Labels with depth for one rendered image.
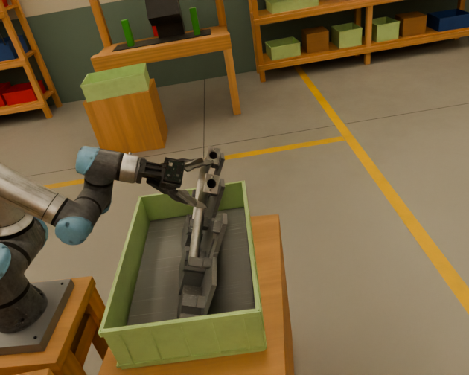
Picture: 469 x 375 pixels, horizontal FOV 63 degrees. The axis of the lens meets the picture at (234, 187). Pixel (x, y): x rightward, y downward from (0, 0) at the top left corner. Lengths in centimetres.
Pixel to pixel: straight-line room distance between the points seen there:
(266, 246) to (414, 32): 498
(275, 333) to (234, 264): 26
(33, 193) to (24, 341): 47
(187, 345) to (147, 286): 29
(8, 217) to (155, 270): 47
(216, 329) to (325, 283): 136
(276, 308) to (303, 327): 94
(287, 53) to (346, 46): 81
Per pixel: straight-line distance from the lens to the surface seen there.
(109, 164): 102
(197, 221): 117
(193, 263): 107
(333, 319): 217
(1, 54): 601
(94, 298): 145
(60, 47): 631
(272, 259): 135
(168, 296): 124
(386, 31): 586
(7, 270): 124
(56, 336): 130
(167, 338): 108
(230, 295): 119
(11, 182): 101
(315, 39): 559
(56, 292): 138
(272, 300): 123
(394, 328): 218
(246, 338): 108
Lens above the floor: 174
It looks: 33 degrees down
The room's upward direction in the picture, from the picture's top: 10 degrees counter-clockwise
